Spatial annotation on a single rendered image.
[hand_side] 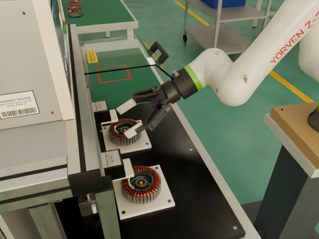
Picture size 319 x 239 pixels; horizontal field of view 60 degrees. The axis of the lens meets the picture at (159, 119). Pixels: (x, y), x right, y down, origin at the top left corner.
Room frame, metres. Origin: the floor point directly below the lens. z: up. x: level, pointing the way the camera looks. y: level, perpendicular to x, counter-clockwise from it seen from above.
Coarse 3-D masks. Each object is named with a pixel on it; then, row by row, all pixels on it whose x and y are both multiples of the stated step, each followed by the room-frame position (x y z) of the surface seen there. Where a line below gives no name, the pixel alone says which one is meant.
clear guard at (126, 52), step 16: (80, 48) 0.83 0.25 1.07; (96, 48) 0.83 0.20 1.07; (112, 48) 0.83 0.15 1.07; (128, 48) 0.83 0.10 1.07; (144, 48) 0.83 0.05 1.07; (96, 64) 0.72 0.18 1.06; (112, 64) 0.72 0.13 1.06; (128, 64) 0.72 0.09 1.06; (144, 64) 0.72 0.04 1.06; (160, 64) 0.78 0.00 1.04
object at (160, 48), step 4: (156, 44) 0.88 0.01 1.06; (152, 48) 0.88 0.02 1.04; (156, 48) 0.89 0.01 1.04; (160, 48) 0.84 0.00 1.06; (164, 52) 0.81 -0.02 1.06; (160, 56) 0.80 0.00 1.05; (164, 56) 0.80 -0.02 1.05; (168, 56) 0.80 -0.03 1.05; (160, 60) 0.79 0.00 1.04; (164, 60) 0.80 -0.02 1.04
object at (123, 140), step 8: (120, 120) 0.78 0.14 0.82; (128, 120) 0.78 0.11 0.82; (112, 128) 0.74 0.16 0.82; (120, 128) 0.76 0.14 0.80; (128, 128) 0.75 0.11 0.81; (112, 136) 0.70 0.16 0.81; (120, 136) 0.69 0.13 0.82; (136, 136) 0.71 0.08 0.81; (120, 144) 0.69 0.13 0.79; (128, 144) 0.69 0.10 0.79
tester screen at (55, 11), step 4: (56, 0) 0.62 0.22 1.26; (52, 4) 0.47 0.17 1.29; (56, 4) 0.59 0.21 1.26; (52, 8) 0.45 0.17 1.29; (56, 8) 0.56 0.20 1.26; (52, 12) 0.43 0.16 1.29; (56, 12) 0.54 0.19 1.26; (56, 16) 0.51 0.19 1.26; (56, 20) 0.49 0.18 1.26; (56, 24) 0.47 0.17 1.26; (56, 28) 0.45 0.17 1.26; (56, 32) 0.43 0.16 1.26; (60, 32) 0.52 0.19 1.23; (60, 36) 0.50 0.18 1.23; (60, 40) 0.47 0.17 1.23; (60, 44) 0.45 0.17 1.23; (60, 48) 0.43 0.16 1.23; (64, 48) 0.53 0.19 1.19; (64, 52) 0.50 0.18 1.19; (64, 56) 0.48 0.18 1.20; (64, 60) 0.46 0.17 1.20; (64, 64) 0.44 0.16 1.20; (68, 84) 0.43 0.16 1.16
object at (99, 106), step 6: (96, 102) 0.74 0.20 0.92; (102, 102) 0.74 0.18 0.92; (96, 108) 0.71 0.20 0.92; (102, 108) 0.71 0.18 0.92; (108, 108) 0.71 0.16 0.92; (96, 114) 0.69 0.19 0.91; (102, 114) 0.69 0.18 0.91; (108, 114) 0.70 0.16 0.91; (114, 114) 0.73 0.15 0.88; (96, 120) 0.68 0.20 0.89; (102, 120) 0.69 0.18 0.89; (108, 120) 0.69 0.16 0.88; (114, 120) 0.70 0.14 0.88
